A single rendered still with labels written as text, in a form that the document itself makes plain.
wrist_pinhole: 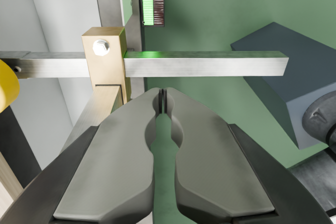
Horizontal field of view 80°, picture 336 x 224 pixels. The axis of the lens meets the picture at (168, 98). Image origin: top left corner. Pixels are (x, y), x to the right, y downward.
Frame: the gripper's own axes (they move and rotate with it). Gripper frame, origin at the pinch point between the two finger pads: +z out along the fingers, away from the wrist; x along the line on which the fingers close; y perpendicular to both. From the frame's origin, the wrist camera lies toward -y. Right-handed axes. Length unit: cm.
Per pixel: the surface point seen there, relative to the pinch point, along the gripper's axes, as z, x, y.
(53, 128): 30.2, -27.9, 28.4
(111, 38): 15.9, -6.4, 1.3
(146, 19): 30.9, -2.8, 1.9
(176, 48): 101, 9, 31
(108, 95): 13.0, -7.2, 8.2
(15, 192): 12.2, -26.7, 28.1
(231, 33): 101, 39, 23
